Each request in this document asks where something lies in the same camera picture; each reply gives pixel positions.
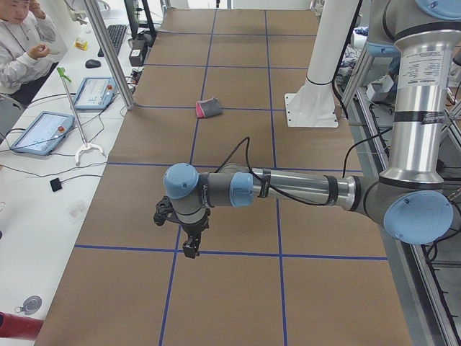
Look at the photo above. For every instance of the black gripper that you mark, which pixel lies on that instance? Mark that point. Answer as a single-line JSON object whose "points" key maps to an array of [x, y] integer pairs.
{"points": [[194, 228]]}

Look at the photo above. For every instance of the pink and grey towel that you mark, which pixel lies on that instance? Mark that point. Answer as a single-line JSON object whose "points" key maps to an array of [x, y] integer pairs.
{"points": [[208, 108]]}

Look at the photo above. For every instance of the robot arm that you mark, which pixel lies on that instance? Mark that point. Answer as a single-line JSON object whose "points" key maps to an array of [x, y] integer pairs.
{"points": [[406, 198]]}

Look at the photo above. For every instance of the small black square pad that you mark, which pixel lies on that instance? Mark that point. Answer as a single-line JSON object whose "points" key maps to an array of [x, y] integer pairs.
{"points": [[56, 184]]}

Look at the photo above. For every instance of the silver round tape dispenser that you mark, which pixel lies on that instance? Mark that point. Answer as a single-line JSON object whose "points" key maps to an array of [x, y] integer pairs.
{"points": [[30, 306]]}

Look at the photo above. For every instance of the far blue teach pendant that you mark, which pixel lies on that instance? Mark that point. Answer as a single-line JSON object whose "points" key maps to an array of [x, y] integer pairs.
{"points": [[95, 93]]}

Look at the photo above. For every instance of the blue teach pendant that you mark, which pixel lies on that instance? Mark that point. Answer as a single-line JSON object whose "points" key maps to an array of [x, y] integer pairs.
{"points": [[44, 133], [95, 93]]}

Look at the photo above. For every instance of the near blue teach pendant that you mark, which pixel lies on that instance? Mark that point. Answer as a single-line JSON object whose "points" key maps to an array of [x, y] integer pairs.
{"points": [[44, 133]]}

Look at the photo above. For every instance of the black box with label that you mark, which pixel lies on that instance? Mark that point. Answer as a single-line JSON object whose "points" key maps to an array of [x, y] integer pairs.
{"points": [[140, 49]]}

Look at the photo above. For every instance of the red cylinder object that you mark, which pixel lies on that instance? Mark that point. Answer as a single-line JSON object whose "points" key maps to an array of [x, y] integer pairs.
{"points": [[20, 327]]}

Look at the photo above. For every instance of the black computer mouse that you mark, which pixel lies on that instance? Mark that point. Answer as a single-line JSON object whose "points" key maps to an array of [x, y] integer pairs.
{"points": [[92, 63]]}

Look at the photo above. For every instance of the white reacher grabber tool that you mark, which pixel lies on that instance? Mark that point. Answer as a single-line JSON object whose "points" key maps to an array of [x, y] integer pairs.
{"points": [[86, 146]]}

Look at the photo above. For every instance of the black keyboard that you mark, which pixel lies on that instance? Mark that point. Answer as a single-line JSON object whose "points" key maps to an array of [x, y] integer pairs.
{"points": [[117, 35]]}

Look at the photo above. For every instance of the yellow snack packet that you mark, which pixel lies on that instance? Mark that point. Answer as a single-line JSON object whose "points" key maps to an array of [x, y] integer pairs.
{"points": [[81, 44]]}

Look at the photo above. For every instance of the seated person white shirt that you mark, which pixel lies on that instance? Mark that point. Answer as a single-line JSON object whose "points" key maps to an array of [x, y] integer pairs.
{"points": [[27, 58]]}

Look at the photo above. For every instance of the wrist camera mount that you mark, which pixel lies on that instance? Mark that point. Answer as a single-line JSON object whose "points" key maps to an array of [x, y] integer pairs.
{"points": [[164, 212]]}

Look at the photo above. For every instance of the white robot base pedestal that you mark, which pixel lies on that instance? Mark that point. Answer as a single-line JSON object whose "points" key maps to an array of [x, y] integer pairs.
{"points": [[313, 106]]}

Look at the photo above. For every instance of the aluminium side frame rail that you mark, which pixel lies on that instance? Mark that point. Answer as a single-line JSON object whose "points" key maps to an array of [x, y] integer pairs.
{"points": [[427, 277]]}

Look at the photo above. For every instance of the aluminium frame post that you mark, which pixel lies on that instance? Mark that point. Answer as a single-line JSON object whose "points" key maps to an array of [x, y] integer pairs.
{"points": [[105, 43]]}

